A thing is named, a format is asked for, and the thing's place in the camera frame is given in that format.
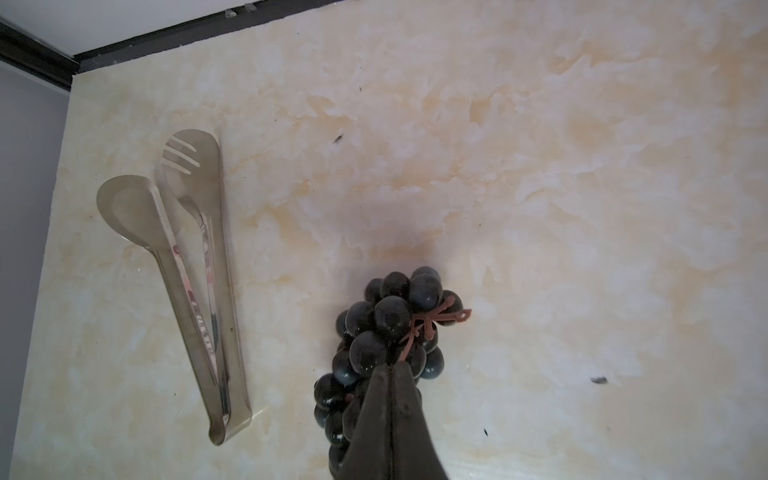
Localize dark purple grape bunch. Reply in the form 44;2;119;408
314;266;472;479

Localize silver metal tongs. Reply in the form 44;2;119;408
96;129;252;446

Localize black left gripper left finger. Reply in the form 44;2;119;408
336;366;393;480

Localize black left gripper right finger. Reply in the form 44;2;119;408
391;362;448;480

